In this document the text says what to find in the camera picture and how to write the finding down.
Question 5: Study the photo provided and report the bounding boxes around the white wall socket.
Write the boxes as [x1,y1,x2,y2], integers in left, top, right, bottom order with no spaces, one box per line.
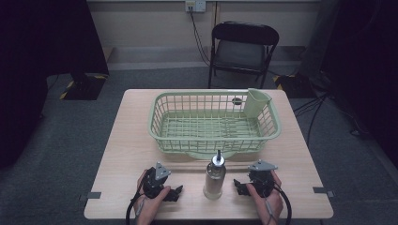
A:
[184,0,207,13]

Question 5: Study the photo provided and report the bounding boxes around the green drain tray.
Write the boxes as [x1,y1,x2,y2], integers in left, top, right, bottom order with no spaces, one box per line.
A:
[185,151,237,160]

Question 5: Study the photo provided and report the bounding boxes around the black folding chair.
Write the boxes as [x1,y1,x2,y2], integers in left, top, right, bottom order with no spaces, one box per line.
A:
[207,21,281,90]

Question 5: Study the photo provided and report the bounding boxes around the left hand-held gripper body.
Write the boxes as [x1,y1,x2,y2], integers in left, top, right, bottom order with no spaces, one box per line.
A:
[141,161,172,200]

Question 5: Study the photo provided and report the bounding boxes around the green plastic dish basket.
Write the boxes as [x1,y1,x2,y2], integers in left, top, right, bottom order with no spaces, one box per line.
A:
[147,89,282,155]

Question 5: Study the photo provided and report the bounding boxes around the person's left hand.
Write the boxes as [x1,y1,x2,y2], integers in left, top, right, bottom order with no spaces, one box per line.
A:
[133,169,172,225]

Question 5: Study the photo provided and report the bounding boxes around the person's right hand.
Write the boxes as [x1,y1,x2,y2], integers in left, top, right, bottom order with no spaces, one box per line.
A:
[245,170,284,225]

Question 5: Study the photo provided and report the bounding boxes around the grey tape strip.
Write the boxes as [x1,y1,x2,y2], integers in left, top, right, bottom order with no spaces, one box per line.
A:
[312,186,335,199]
[78,191,102,203]

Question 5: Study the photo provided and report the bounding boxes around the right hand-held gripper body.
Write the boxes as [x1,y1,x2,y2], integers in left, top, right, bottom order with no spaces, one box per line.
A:
[247,159,279,199]

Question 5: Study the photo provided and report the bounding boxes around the green plastic utensil cup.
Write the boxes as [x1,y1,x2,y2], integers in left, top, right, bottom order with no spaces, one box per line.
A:
[242,87,272,120]

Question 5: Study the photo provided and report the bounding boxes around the black stand base striped tape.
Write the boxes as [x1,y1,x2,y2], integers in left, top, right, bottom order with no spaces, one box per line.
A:
[58,72,110,101]
[272,73,317,99]

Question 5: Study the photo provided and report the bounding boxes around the dark curtain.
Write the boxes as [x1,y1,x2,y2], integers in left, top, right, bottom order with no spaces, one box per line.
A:
[0,0,110,170]
[318,0,398,158]

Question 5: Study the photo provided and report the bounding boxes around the black power cable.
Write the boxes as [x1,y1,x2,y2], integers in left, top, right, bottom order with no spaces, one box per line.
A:
[188,7,211,68]

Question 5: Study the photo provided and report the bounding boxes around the black floor cables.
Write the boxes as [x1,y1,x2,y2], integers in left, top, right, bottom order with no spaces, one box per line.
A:
[292,92,364,148]

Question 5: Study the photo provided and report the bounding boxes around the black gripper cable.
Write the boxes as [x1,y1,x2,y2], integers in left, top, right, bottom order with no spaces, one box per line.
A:
[272,185,293,225]
[125,182,145,225]

